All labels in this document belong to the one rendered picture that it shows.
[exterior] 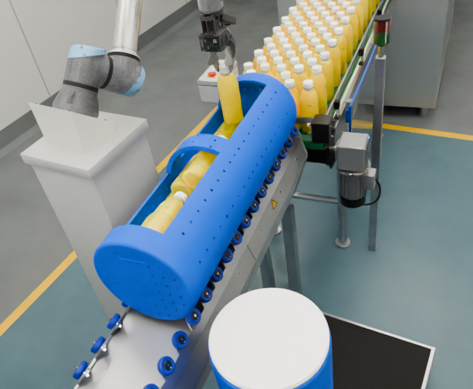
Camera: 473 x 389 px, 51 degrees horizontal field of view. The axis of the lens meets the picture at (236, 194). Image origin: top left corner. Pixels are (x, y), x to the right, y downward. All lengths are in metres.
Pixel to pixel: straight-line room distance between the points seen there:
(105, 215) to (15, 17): 2.99
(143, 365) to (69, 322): 1.50
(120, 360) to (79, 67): 0.93
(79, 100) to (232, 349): 0.96
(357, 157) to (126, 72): 0.94
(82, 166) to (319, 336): 0.93
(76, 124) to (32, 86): 3.00
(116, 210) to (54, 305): 1.23
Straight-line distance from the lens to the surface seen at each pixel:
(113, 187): 1.75
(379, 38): 2.08
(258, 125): 1.56
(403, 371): 2.17
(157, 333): 1.38
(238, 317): 1.21
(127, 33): 1.85
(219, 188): 1.33
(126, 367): 1.35
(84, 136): 1.70
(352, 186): 2.12
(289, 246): 2.23
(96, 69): 1.75
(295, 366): 1.13
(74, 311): 2.83
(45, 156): 1.79
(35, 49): 4.67
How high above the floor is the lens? 2.00
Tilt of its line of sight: 39 degrees down
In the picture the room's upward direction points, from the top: 11 degrees counter-clockwise
